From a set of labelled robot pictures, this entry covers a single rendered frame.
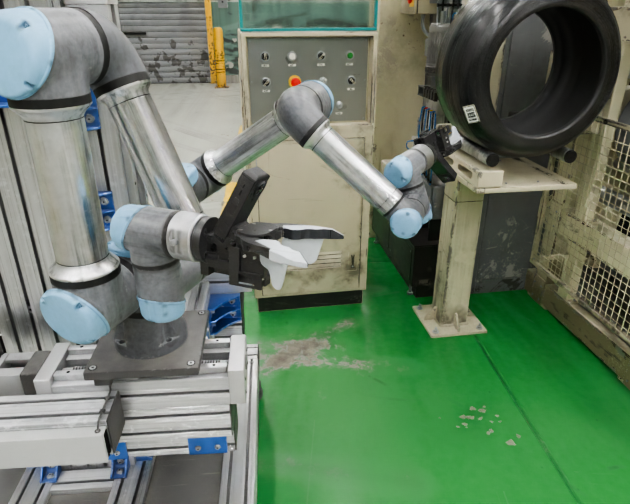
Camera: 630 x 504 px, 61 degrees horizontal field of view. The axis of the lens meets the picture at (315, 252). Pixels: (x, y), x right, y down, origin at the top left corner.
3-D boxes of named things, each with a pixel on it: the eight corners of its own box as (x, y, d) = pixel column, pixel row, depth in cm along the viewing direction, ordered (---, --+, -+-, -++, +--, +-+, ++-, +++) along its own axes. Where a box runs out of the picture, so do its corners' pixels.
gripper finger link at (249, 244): (290, 258, 72) (260, 241, 78) (290, 245, 71) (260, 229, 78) (258, 262, 69) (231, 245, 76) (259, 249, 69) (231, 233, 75)
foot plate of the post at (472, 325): (412, 308, 264) (412, 301, 262) (463, 303, 268) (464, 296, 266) (431, 338, 240) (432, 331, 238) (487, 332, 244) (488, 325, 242)
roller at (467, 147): (459, 136, 207) (451, 145, 208) (452, 128, 205) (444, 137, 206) (502, 159, 176) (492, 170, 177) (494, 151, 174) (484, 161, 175)
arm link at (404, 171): (386, 193, 143) (377, 163, 141) (407, 178, 150) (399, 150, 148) (410, 190, 138) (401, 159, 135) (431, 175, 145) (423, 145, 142)
